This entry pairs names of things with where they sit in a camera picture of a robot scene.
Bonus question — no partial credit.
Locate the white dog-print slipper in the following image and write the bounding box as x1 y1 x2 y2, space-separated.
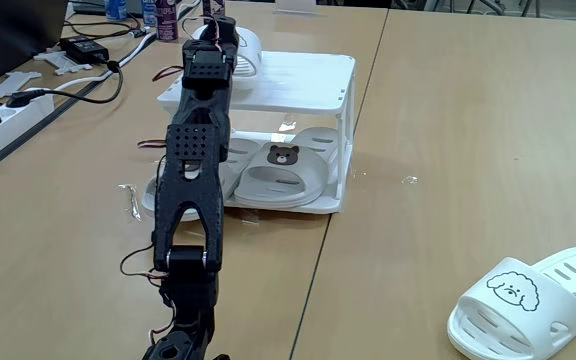
190 24 264 92
446 245 576 360

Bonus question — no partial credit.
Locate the grey bear-print slipper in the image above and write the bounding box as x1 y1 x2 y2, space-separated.
140 137 263 223
232 126 342 210

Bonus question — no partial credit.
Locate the white two-shelf shoe rack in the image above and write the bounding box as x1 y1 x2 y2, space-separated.
156 49 357 215

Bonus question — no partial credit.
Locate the purple drink can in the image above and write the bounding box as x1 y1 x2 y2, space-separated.
155 0 180 42
201 0 227 19

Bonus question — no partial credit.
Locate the white plastic stand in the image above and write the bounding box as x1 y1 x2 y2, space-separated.
273 0 319 16

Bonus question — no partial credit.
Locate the blue labelled bottle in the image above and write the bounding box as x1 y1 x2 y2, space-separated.
103 0 128 22
140 0 158 28

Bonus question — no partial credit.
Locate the black power adapter brick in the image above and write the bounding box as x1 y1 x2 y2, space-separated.
59 35 111 65

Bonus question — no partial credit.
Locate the white flat plastic part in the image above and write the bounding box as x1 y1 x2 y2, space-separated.
0 70 43 99
32 49 94 77

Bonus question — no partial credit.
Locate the long clear tape strip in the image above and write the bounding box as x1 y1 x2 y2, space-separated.
116 182 143 223

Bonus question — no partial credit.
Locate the black laptop screen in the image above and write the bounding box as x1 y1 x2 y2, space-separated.
0 0 69 90

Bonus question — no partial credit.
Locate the white power strip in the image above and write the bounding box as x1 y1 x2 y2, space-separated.
0 91 56 174

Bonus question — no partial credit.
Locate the white cable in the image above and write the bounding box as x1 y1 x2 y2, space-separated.
23 0 203 96

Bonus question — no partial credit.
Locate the black power cable with plug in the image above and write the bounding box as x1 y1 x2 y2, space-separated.
5 59 125 109

